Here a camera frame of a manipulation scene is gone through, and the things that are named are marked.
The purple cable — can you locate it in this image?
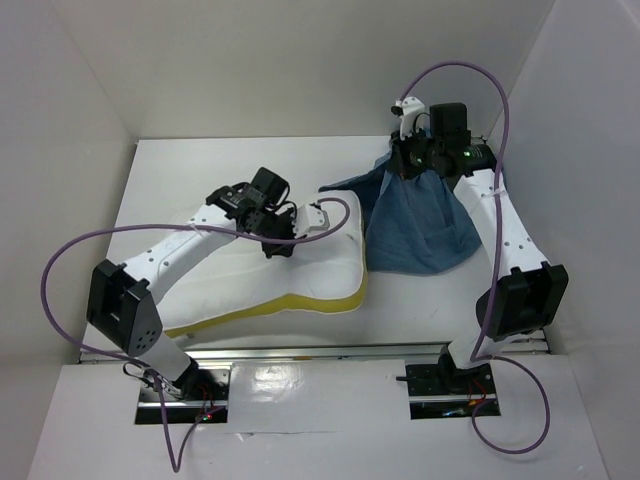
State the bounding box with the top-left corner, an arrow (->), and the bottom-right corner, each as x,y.
399,60 -> 553,455
41,198 -> 351,474

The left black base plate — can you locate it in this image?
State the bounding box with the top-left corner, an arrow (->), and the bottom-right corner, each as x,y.
132,367 -> 230,425

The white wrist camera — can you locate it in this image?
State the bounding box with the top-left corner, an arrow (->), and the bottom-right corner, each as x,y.
293,203 -> 330,238
391,97 -> 427,140

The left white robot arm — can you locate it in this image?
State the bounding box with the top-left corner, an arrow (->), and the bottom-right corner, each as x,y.
87,167 -> 296,400

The white pillow yellow edge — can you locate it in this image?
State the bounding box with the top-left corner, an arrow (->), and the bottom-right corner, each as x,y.
159,191 -> 367,343

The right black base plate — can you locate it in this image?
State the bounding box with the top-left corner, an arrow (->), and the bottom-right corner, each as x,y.
396,364 -> 501,420

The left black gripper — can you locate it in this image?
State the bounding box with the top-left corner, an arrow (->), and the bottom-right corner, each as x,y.
254,207 -> 307,259

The blue pillowcase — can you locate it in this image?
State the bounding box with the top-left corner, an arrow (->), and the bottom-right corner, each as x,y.
319,153 -> 482,275

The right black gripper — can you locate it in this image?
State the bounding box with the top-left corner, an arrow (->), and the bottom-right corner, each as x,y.
387,123 -> 443,181

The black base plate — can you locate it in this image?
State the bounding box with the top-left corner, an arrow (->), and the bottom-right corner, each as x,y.
396,364 -> 501,420
132,367 -> 230,425

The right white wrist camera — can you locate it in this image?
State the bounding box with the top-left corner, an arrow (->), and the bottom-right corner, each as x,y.
391,97 -> 427,140

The aluminium front rail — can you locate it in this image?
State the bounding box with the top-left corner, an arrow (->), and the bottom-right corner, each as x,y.
79,336 -> 551,364

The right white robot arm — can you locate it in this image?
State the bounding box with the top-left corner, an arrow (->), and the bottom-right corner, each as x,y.
390,97 -> 569,394

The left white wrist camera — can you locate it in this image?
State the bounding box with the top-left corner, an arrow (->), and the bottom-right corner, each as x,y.
293,203 -> 330,238

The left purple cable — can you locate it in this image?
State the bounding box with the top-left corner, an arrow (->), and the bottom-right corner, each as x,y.
41,198 -> 351,474

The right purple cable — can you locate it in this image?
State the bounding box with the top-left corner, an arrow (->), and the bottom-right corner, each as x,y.
399,60 -> 553,455

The aluminium side rail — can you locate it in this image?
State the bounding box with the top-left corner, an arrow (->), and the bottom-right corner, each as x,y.
468,136 -> 497,169

